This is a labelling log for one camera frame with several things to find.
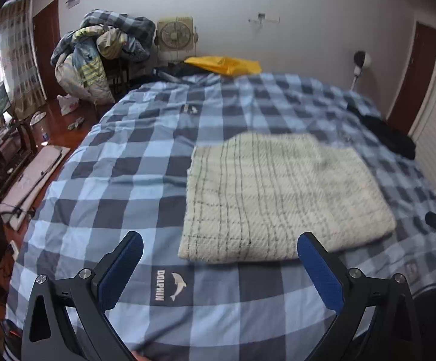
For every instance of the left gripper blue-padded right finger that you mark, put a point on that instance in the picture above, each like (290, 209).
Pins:
(326, 271)

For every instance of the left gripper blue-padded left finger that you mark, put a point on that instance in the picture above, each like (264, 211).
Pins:
(114, 270)

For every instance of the cream plaid tweed jacket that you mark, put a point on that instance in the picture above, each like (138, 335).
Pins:
(249, 198)

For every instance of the black clothes on bed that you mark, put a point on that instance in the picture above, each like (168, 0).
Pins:
(395, 140)

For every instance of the pile of bedding and clothes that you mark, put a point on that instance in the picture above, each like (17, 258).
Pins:
(78, 58)

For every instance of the pink floor mat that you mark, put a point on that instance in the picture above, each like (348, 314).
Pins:
(16, 205)

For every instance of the dark red right door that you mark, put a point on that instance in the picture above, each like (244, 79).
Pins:
(416, 80)

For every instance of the dark red door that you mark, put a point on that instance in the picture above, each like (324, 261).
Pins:
(416, 80)
(47, 34)

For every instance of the dark wooden tv stand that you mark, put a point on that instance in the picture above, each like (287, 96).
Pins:
(17, 149)

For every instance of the white plastic bag on floor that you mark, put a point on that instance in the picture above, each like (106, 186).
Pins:
(67, 103)

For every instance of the white round lamp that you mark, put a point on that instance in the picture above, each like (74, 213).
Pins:
(362, 61)

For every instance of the yellow plastic bag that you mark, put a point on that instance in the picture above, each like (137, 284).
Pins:
(225, 65)

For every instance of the patterned window curtain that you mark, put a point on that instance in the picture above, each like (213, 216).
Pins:
(18, 61)

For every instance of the beige box fan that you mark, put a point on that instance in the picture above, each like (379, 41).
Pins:
(175, 34)

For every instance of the wall bracket fixture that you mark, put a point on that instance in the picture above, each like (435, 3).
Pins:
(264, 18)

